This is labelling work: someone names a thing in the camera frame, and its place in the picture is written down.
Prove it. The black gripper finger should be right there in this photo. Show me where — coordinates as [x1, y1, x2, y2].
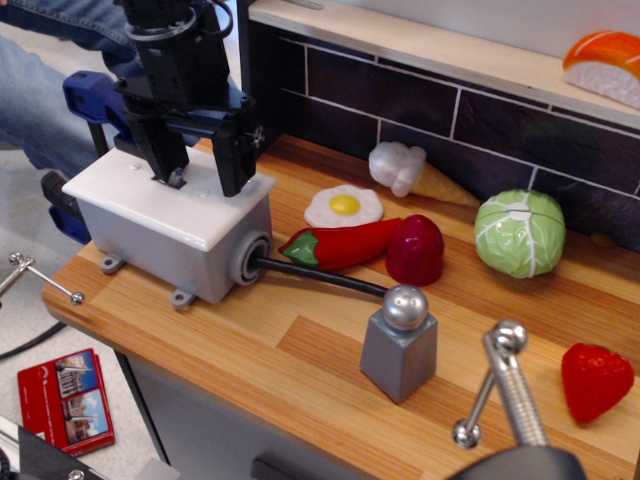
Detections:
[126, 112, 189, 183]
[211, 117, 264, 198]

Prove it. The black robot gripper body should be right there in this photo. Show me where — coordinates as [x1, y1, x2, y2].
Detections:
[116, 1, 255, 138]

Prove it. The clear light switch toggle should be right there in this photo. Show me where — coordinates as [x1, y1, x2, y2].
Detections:
[166, 168, 186, 189]

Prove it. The blue bar clamp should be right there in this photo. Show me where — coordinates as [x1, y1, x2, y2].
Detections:
[40, 71, 141, 245]

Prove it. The toy fried egg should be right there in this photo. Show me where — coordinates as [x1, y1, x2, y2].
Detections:
[304, 184, 384, 228]

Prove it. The person leg in jeans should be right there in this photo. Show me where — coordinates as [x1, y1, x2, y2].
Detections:
[1, 1, 144, 178]

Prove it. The red toy chili pepper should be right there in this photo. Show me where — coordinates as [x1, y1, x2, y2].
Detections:
[279, 218, 403, 271]

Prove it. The toy ice cream cone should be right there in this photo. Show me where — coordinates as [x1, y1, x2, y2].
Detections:
[368, 142, 480, 207]

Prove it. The metal clamp screw left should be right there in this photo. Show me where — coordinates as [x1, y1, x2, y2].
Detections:
[1, 252, 85, 306]

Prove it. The dark red toy beet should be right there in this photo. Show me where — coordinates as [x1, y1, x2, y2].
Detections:
[385, 214, 445, 287]

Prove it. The dark tiled backsplash shelf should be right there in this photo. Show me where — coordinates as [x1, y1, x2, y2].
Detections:
[237, 1, 639, 250]

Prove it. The grey toy salt shaker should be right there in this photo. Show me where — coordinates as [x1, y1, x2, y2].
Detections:
[360, 284, 438, 404]

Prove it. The red booklet on floor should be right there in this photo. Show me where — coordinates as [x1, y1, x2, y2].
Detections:
[17, 348, 116, 457]

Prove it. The green toy cabbage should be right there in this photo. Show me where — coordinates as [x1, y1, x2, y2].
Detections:
[474, 189, 566, 279]

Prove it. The black equipment corner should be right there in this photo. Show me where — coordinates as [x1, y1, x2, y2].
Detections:
[1, 420, 104, 480]

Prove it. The toy salmon nigiri sushi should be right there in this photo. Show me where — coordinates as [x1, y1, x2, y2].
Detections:
[563, 30, 639, 109]

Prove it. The red toy strawberry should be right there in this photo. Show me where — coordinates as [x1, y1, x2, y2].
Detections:
[561, 343, 635, 424]

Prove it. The grey switch box white plate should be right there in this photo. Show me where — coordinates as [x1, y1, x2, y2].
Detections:
[62, 148, 276, 308]

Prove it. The black power cable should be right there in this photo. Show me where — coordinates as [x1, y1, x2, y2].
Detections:
[251, 255, 390, 300]

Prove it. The black floor cable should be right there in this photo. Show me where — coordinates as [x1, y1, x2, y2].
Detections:
[0, 321, 66, 361]

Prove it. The grey cabinet with handle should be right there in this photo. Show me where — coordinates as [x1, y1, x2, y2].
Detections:
[116, 353, 371, 479]

